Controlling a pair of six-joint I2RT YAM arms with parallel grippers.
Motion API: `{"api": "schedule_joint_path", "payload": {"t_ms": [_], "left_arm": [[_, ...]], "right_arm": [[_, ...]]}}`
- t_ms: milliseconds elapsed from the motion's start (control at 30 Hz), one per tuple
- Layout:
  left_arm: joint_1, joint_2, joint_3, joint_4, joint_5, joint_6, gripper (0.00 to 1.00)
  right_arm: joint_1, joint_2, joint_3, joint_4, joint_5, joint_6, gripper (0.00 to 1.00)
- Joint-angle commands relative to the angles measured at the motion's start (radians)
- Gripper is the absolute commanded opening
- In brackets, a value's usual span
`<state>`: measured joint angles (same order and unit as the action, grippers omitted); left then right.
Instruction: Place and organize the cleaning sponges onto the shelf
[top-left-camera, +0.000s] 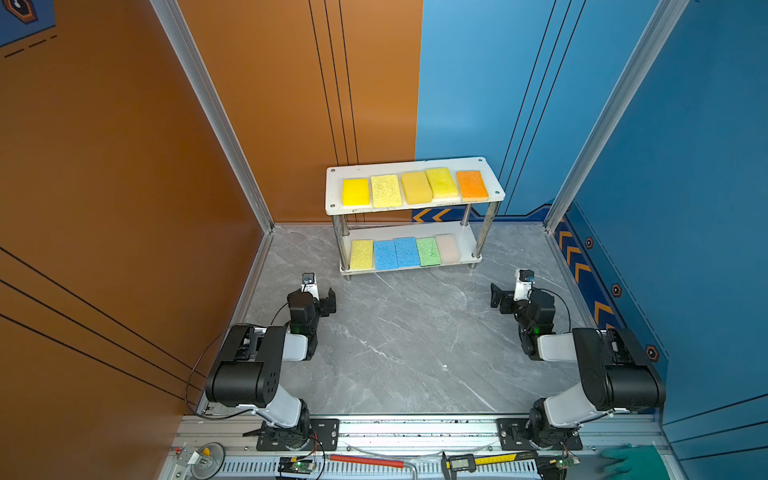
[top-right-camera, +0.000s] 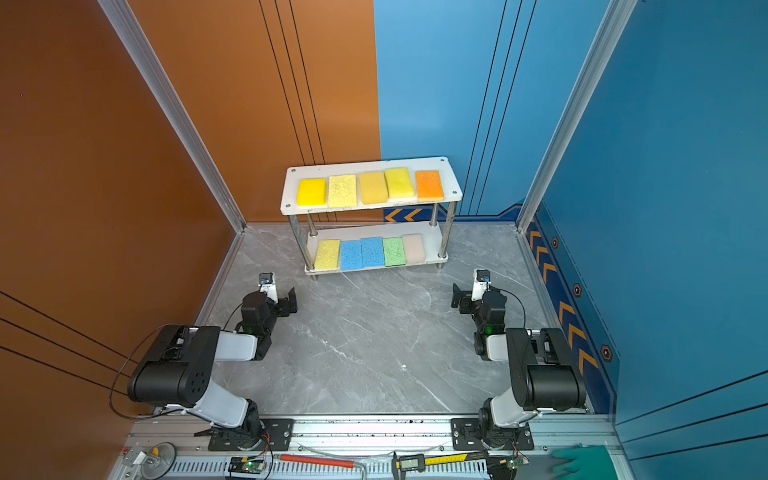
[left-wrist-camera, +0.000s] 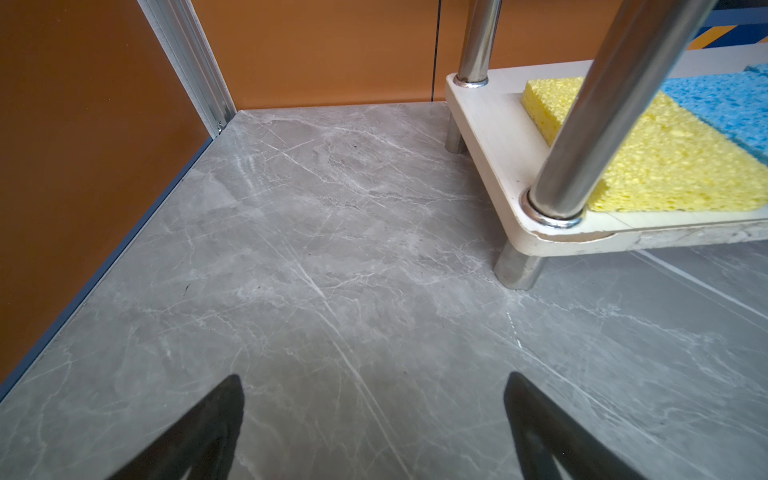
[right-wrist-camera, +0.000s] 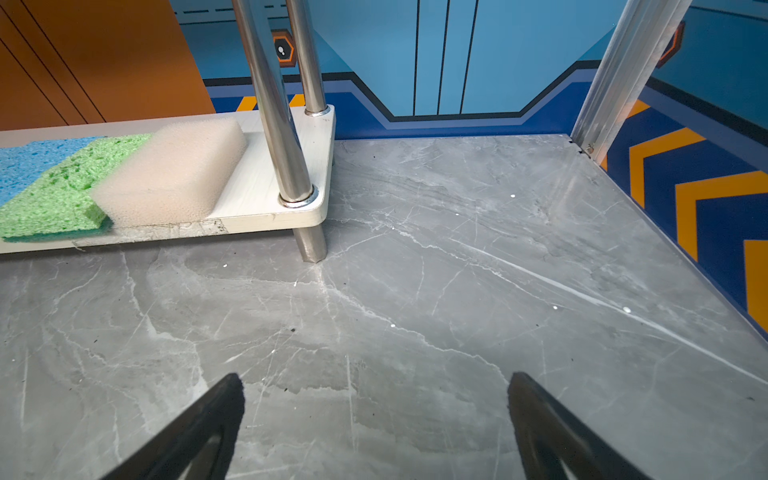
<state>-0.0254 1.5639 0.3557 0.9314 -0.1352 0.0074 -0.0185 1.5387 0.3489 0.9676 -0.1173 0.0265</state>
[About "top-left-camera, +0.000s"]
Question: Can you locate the yellow cellulose sponge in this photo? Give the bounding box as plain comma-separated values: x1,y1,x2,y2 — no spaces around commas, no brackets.
349,239,374,271
370,174,402,209

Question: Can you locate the blue cellulose sponge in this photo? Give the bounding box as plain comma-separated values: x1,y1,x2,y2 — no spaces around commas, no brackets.
394,237,421,268
373,240,398,271

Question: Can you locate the beige foam sponge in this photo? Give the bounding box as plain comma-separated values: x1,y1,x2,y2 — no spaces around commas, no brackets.
435,234,461,265

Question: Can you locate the green cellulose sponge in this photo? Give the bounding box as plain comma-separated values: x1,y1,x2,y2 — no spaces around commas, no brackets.
416,237,442,267

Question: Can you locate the thick yellow foam sponge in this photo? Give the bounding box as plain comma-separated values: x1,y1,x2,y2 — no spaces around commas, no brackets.
342,178,372,208

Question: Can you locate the orange foam sponge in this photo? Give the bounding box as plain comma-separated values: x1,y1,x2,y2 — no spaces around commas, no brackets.
456,170,489,202

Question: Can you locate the small yellow foam sponge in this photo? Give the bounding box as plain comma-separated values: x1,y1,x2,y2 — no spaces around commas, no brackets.
425,167,459,199

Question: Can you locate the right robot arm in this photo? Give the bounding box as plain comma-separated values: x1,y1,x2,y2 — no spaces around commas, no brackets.
490,281,666,450

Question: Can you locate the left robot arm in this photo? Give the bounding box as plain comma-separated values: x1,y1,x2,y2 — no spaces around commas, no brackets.
205,286,337,450

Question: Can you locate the white two-tier shelf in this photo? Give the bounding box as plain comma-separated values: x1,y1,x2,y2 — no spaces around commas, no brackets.
324,157,505,276

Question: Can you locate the right circuit board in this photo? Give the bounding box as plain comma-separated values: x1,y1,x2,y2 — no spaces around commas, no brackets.
550,456,581,470

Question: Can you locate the circuit board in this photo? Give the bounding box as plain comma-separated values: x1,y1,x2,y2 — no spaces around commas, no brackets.
276,457,317,479
550,456,581,470

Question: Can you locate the left circuit board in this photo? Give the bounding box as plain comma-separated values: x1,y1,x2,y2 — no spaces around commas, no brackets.
276,457,317,479

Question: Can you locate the digital caliper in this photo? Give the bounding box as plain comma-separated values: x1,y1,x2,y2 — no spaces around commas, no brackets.
440,452,538,480

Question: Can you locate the green rubber glove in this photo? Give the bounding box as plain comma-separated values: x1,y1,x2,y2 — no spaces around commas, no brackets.
601,446,670,480

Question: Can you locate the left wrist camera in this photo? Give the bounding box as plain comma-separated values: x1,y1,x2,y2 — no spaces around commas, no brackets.
300,272,320,300

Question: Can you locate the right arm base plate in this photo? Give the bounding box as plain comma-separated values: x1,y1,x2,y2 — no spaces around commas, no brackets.
496,417,583,451

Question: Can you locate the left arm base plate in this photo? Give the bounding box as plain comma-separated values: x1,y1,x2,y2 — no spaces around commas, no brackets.
256,418,340,452

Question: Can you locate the red-handled tool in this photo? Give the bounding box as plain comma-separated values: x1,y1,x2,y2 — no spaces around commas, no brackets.
329,454,406,469

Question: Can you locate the aluminium front rail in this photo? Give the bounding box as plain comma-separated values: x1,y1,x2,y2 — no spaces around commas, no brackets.
158,414,686,479

